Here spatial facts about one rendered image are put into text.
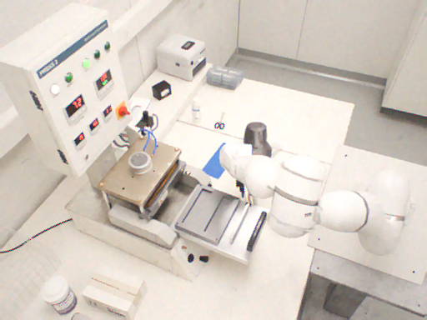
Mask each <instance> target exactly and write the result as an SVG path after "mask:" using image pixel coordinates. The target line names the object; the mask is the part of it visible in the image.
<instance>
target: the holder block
mask: <svg viewBox="0 0 427 320"><path fill-rule="evenodd" d="M239 202H240V197H235V196H233V195H230V194H229V193H226V192H221V191H219V190H217V189H215V188H213V187H208V186H206V185H203V184H202V183H200V184H199V185H198V187H197V189H196V190H195V192H194V194H193V196H192V197H191V198H190V201H188V203H187V205H186V206H185V209H184V210H183V211H182V212H181V214H180V216H179V218H178V219H177V222H176V223H175V224H174V226H175V227H176V228H177V229H178V230H181V231H182V232H186V233H189V234H190V235H193V236H195V237H198V238H201V239H203V240H204V241H208V242H210V243H212V244H214V245H216V246H218V245H219V242H220V241H221V237H222V236H223V235H224V232H225V230H226V228H227V227H228V225H229V222H230V220H231V218H232V217H233V215H234V212H235V210H236V209H237V207H238V205H239Z"/></svg>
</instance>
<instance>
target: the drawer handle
mask: <svg viewBox="0 0 427 320"><path fill-rule="evenodd" d="M266 218H267V212H265V211H262V212H261V215H260V217H259V219H258V221H257V223H256V226H255V228H254V230H253V232H252V235H251V237H250V239H249V241H248V246H247V249H246V250H247V251H250V252H252V251H253V246H254V244H255V242H256V241H257V236H258V235H259V233H260V231H261V227H262V226H263V224H264V221H265V219H266Z"/></svg>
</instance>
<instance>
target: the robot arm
mask: <svg viewBox="0 0 427 320"><path fill-rule="evenodd" d="M267 138H268V133H267V126H266V125H265V124H264V123H263V122H250V123H248V125H247V126H246V128H245V130H244V139H243V141H241V142H239V143H225V145H224V146H223V147H222V148H221V151H220V154H219V161H220V163H221V166H222V167H223V168H224V169H225V170H227V172H228V173H229V175H230V176H231V177H232V178H234V179H236V181H235V183H236V187H237V188H239V191H240V192H241V193H242V198H243V197H244V185H245V187H246V188H247V191H248V192H250V193H251V194H252V195H253V196H254V197H257V198H262V199H266V198H270V197H273V199H272V202H271V207H270V212H269V214H268V225H269V226H270V228H271V229H272V230H273V231H274V232H275V233H278V234H279V235H280V236H282V237H284V238H300V237H302V236H303V235H305V234H306V233H312V232H313V231H314V228H313V226H314V225H316V224H319V225H322V226H323V227H325V228H328V229H332V230H334V231H337V232H342V233H357V234H358V237H359V241H360V244H361V245H362V246H363V248H364V249H365V250H368V252H370V253H373V254H374V255H382V256H384V255H388V254H390V253H393V252H394V250H395V249H396V247H397V245H398V243H399V239H400V236H401V232H402V229H403V228H404V227H405V226H406V225H407V224H408V223H409V220H410V219H411V218H412V216H413V215H414V201H415V199H414V198H412V197H411V196H410V195H409V178H408V176H407V175H405V174H404V173H403V171H400V170H397V169H395V168H384V169H381V170H377V171H376V172H374V175H373V176H372V178H371V179H370V180H366V181H363V182H361V183H360V184H356V185H355V186H354V188H353V189H352V191H350V190H337V191H334V192H327V193H325V194H323V195H322V196H321V197H319V195H320V193H321V188H322V186H323V183H324V180H325V178H326V176H325V172H326V169H325V166H324V165H323V163H322V162H321V161H319V160H317V159H316V158H315V157H311V156H309V155H307V154H306V155H294V156H292V157H288V158H287V159H286V160H285V161H280V162H279V165H280V167H279V166H278V165H277V164H276V162H275V161H274V160H273V159H272V158H271V154H272V148H271V146H270V145H269V143H268V141H267ZM318 199H319V200H318Z"/></svg>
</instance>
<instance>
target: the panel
mask: <svg viewBox="0 0 427 320"><path fill-rule="evenodd" d="M174 250H176V253H177V254H178V255H179V256H180V258H181V259H182V260H183V261H184V262H185V264H186V265H187V267H188V268H189V270H190V271H191V273H192V274H193V275H194V277H195V278H197V277H198V274H199V272H200V270H201V269H202V267H203V265H204V262H202V261H199V259H198V258H199V257H200V255H201V256H203V255H205V256H208V255H209V253H210V251H211V250H208V249H207V248H205V247H203V246H199V245H198V244H195V243H194V242H190V241H187V240H185V239H184V238H180V239H179V240H178V242H177V244H176V246H175V248H174ZM189 255H194V260H193V262H189V260H188V259H189Z"/></svg>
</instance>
